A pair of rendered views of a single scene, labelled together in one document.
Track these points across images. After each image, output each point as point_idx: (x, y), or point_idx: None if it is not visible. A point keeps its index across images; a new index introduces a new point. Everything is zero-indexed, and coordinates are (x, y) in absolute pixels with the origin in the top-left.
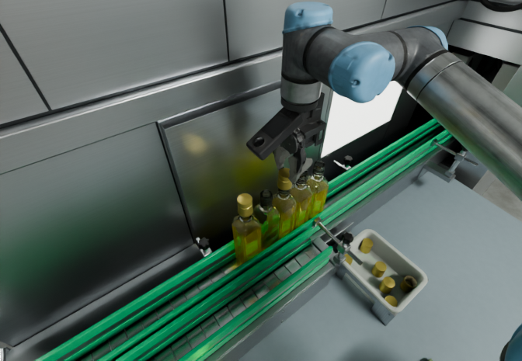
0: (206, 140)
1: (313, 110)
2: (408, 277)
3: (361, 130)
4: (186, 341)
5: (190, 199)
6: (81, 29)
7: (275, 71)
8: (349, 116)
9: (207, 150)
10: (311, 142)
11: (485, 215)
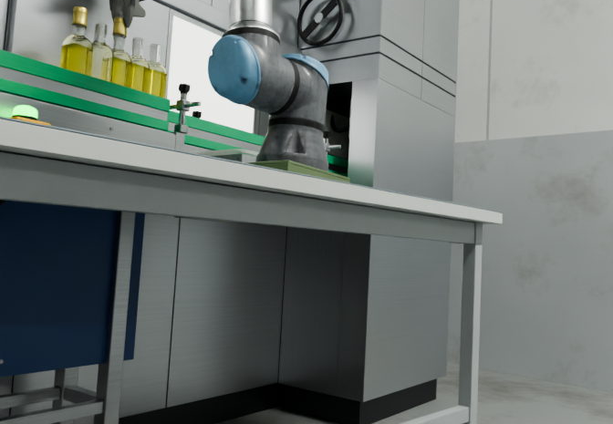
0: None
1: None
2: None
3: (214, 118)
4: None
5: (19, 29)
6: None
7: None
8: (194, 80)
9: None
10: None
11: None
